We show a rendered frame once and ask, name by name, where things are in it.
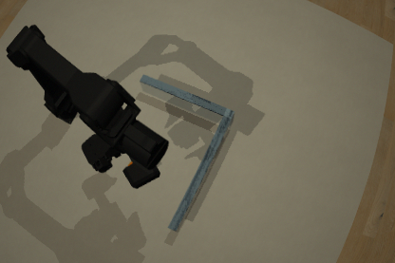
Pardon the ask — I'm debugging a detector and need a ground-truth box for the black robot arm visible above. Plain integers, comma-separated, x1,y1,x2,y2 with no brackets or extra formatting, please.
7,25,169,173

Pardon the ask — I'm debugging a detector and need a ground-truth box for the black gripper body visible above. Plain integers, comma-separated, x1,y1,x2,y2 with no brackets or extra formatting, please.
114,143,160,189

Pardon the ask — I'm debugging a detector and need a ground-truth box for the clear glass wall panel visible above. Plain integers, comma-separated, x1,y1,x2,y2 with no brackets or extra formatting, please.
140,74,227,123

